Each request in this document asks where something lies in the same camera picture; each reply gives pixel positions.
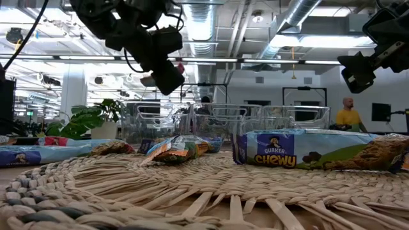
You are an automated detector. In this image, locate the white pillar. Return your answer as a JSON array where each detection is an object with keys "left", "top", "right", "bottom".
[{"left": 60, "top": 72, "right": 88, "bottom": 125}]

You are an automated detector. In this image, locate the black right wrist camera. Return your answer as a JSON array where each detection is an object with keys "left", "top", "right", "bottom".
[{"left": 362, "top": 8, "right": 401, "bottom": 45}]

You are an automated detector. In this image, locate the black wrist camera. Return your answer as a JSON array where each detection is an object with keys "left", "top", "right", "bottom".
[
  {"left": 362, "top": 8, "right": 401, "bottom": 45},
  {"left": 150, "top": 25, "right": 183, "bottom": 56}
]

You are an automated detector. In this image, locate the clear plastic bin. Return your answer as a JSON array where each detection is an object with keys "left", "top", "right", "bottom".
[
  {"left": 260, "top": 105, "right": 332, "bottom": 131},
  {"left": 191, "top": 102, "right": 263, "bottom": 141},
  {"left": 121, "top": 101, "right": 192, "bottom": 144}
]

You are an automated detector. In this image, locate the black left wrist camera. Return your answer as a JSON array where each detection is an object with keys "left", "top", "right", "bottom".
[{"left": 150, "top": 25, "right": 183, "bottom": 56}]

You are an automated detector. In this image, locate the black hanging cable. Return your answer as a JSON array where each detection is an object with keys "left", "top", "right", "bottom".
[{"left": 1, "top": 0, "right": 49, "bottom": 71}]

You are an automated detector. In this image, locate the black panel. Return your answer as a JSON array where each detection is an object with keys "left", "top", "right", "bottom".
[{"left": 0, "top": 68, "right": 17, "bottom": 135}]

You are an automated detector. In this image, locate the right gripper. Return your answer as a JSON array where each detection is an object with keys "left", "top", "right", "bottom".
[{"left": 337, "top": 28, "right": 409, "bottom": 94}]

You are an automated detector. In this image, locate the silver ventilation duct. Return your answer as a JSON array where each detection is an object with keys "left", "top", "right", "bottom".
[{"left": 255, "top": 0, "right": 323, "bottom": 61}]

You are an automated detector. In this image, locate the potted green plant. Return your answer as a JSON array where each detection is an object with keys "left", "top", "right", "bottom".
[{"left": 44, "top": 98, "right": 128, "bottom": 141}]

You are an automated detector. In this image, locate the round woven straw placemat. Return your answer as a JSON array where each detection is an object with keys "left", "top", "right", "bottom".
[{"left": 0, "top": 149, "right": 409, "bottom": 230}]

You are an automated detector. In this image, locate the black monitor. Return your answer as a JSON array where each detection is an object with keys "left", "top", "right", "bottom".
[{"left": 371, "top": 102, "right": 392, "bottom": 122}]

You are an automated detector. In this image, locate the red green granola bar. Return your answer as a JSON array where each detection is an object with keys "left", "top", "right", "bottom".
[{"left": 34, "top": 135, "right": 112, "bottom": 148}]

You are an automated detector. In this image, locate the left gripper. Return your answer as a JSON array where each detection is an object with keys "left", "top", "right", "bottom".
[{"left": 105, "top": 29, "right": 186, "bottom": 96}]

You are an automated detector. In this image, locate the black station frame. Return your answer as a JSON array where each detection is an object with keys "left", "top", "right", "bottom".
[
  {"left": 282, "top": 86, "right": 328, "bottom": 107},
  {"left": 180, "top": 82, "right": 228, "bottom": 104}
]

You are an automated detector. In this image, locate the person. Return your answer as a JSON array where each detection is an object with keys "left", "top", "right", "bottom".
[
  {"left": 335, "top": 97, "right": 368, "bottom": 134},
  {"left": 197, "top": 95, "right": 213, "bottom": 116}
]

